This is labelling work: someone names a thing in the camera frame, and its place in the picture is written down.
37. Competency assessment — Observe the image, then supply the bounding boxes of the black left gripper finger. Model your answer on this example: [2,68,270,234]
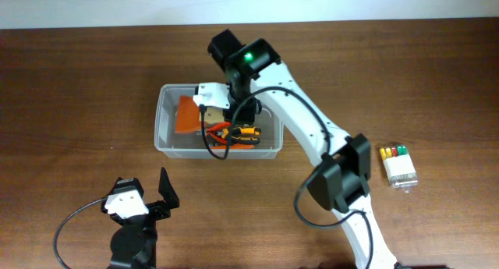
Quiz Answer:
[107,177,144,199]
[158,167,179,209]

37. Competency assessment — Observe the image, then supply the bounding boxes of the yellow black long-nose pliers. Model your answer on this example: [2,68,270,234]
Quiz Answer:
[217,126,261,145]

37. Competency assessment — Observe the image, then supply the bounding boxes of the red handled wire cutters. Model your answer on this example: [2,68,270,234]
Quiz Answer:
[205,122,231,146]

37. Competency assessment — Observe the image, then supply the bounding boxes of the orange screwdriver bit holder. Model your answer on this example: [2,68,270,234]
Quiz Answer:
[210,143,255,150]

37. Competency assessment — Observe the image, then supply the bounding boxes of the orange scraper wooden handle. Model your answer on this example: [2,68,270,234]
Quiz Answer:
[175,95,225,133]

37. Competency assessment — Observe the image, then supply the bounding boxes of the boxed coloured screwdriver set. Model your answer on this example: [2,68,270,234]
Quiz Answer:
[379,145,419,189]

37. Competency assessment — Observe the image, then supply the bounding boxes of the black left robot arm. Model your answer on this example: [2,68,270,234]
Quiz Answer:
[101,177,171,269]

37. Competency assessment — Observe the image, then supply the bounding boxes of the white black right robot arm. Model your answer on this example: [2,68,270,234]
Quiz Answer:
[154,30,399,268]

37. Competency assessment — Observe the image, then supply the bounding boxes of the clear plastic container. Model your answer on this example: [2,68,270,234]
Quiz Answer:
[154,83,284,160]

